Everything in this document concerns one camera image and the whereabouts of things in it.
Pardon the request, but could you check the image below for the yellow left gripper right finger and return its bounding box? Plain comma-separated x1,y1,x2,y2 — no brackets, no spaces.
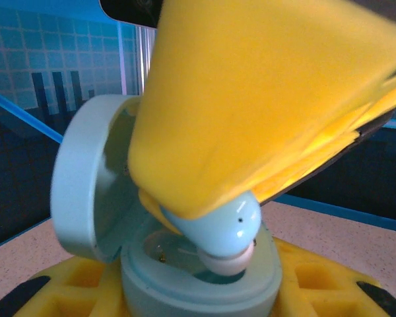
272,236,396,317

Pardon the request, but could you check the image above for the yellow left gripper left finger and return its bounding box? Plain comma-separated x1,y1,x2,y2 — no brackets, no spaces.
0,256,131,317

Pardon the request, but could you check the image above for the blue earbud charging case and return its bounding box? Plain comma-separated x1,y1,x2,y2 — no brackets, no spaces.
50,94,283,317

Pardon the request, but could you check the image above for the blue wireless earbud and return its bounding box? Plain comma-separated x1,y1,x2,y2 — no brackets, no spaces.
160,190,263,277

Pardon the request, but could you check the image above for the aluminium frame post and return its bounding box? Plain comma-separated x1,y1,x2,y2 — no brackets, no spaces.
117,22,156,98

